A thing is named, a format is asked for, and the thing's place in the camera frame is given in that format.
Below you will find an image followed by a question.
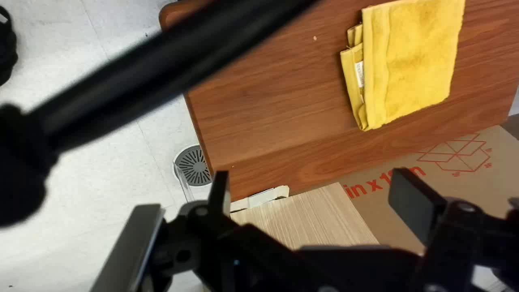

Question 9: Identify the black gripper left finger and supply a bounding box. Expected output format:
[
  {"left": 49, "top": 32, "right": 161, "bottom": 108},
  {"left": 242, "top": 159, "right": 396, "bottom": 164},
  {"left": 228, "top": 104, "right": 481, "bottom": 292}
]
[{"left": 90, "top": 168, "right": 257, "bottom": 292}]

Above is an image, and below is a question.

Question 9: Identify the light wood panel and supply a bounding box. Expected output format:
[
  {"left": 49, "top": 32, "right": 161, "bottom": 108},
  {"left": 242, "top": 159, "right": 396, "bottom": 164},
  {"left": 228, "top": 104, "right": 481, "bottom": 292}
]
[{"left": 231, "top": 181, "right": 380, "bottom": 251}]

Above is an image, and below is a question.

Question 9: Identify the round grey floor drain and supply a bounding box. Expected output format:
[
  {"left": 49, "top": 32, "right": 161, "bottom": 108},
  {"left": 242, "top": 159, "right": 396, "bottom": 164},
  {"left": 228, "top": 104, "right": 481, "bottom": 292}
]
[{"left": 173, "top": 143, "right": 215, "bottom": 190}]

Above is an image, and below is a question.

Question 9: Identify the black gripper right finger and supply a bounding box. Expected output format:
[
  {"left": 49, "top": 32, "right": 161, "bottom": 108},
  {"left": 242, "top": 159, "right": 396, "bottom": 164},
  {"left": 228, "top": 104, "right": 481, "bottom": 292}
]
[{"left": 388, "top": 167, "right": 519, "bottom": 292}]

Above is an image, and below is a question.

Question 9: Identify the brown cardboard board red print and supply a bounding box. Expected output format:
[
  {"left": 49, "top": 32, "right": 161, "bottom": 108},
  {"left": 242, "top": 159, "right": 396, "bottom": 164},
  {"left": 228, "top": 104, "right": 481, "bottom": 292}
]
[{"left": 335, "top": 125, "right": 519, "bottom": 256}]

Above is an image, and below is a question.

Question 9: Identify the black round object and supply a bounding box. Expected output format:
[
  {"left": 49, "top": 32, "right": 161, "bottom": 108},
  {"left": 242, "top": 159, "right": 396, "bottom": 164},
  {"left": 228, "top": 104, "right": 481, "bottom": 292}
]
[{"left": 0, "top": 6, "right": 20, "bottom": 86}]

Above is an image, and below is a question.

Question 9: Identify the mustard yellow towel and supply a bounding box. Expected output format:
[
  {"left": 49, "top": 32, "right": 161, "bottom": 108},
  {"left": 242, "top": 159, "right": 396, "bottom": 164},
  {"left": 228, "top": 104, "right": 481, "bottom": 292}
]
[{"left": 340, "top": 0, "right": 468, "bottom": 133}]

